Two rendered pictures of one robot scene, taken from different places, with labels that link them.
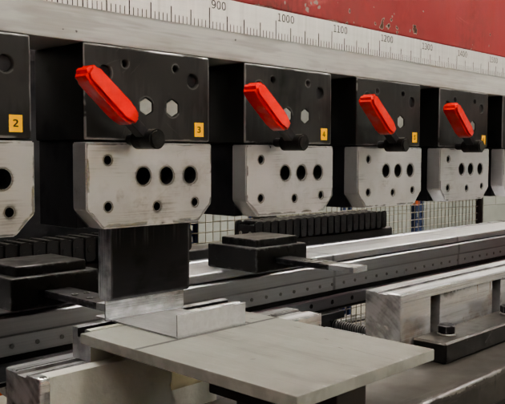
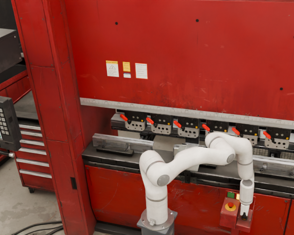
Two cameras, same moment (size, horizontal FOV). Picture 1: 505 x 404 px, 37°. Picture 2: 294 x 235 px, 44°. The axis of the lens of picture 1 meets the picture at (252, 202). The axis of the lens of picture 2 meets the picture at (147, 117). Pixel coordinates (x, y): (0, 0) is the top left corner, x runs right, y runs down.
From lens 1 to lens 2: 230 cm
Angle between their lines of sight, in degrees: 66
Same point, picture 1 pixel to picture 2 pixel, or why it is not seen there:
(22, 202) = (169, 131)
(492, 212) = not seen: outside the picture
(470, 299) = (281, 167)
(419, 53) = (259, 119)
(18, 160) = (168, 127)
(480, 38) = (289, 117)
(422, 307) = (259, 163)
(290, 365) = not seen: hidden behind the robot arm
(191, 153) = (194, 130)
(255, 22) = (209, 114)
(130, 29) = (185, 114)
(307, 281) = not seen: hidden behind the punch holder
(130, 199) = (184, 133)
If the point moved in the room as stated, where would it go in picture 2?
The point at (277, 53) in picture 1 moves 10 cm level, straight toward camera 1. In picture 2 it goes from (214, 118) to (201, 122)
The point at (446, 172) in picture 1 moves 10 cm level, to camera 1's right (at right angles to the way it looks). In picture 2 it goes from (267, 142) to (278, 149)
